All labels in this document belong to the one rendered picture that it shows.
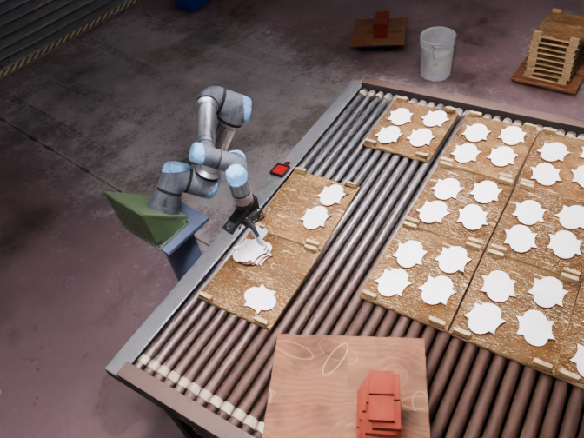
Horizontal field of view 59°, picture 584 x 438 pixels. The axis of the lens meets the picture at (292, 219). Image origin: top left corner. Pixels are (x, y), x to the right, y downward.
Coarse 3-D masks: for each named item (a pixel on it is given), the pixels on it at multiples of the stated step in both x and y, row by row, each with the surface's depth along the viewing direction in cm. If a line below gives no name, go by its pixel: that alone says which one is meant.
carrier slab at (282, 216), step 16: (304, 176) 252; (320, 176) 250; (288, 192) 246; (304, 192) 244; (320, 192) 243; (352, 192) 240; (272, 208) 240; (288, 208) 239; (304, 208) 237; (336, 208) 235; (272, 224) 233; (288, 224) 232; (336, 224) 228; (288, 240) 227; (304, 240) 224; (320, 240) 223
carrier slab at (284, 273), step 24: (264, 240) 227; (240, 264) 220; (264, 264) 218; (288, 264) 216; (312, 264) 215; (216, 288) 213; (240, 288) 212; (288, 288) 208; (240, 312) 203; (264, 312) 202
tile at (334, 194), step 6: (324, 186) 244; (330, 186) 243; (336, 186) 243; (324, 192) 241; (330, 192) 241; (336, 192) 240; (342, 192) 240; (324, 198) 239; (330, 198) 238; (336, 198) 237; (324, 204) 236; (330, 204) 235
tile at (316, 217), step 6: (312, 210) 234; (318, 210) 234; (324, 210) 233; (306, 216) 232; (312, 216) 232; (318, 216) 231; (324, 216) 231; (330, 216) 231; (306, 222) 230; (312, 222) 229; (318, 222) 229; (324, 222) 229; (306, 228) 228; (312, 228) 227
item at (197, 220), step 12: (192, 216) 253; (204, 216) 252; (192, 228) 248; (180, 240) 243; (192, 240) 258; (168, 252) 239; (180, 252) 255; (192, 252) 260; (180, 264) 262; (192, 264) 264; (180, 276) 270
